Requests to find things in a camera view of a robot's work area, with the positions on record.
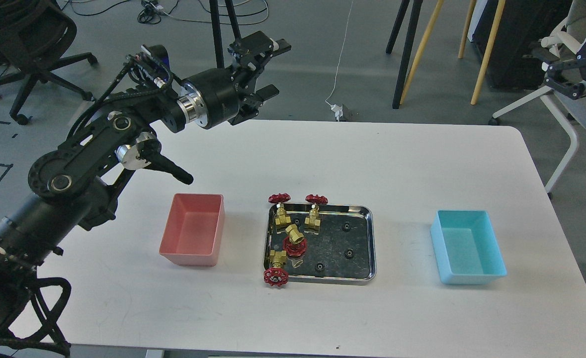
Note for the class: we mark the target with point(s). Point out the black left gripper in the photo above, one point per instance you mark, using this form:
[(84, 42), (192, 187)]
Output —
[(250, 56)]

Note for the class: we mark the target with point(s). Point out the brass valve red handwheel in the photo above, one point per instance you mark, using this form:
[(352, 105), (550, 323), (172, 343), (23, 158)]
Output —
[(295, 243)]

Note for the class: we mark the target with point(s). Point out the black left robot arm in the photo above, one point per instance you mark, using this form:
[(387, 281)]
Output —
[(79, 183)]

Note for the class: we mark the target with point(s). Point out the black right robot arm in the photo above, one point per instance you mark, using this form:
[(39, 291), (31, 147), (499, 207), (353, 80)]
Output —
[(564, 61)]

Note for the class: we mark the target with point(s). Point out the brass valve top left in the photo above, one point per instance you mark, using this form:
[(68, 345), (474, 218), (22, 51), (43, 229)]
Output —
[(281, 219)]

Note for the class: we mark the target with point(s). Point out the brass valve top right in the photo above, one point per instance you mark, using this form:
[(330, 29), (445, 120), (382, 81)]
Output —
[(312, 222)]

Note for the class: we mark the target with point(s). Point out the pink plastic box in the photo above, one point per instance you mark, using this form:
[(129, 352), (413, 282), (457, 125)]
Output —
[(194, 228)]

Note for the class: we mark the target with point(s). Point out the brass valve bottom left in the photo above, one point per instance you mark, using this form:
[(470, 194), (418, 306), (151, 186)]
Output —
[(275, 274)]

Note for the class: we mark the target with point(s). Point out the blue plastic box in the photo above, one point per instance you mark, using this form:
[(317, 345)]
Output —
[(466, 247)]

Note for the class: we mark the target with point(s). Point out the white power adapter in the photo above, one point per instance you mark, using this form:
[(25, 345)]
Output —
[(341, 113)]

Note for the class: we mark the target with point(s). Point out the black and wooden easel legs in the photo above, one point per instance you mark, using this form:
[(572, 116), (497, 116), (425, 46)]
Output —
[(408, 69)]

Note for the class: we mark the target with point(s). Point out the stainless steel tray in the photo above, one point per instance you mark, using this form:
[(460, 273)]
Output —
[(328, 245)]

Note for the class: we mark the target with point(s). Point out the black office chair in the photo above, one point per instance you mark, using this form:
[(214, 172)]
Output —
[(34, 34)]

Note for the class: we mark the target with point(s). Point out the black cabinet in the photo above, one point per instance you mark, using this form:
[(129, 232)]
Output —
[(512, 66)]

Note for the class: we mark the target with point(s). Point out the white grey office chair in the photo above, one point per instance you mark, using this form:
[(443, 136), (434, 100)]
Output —
[(562, 108)]

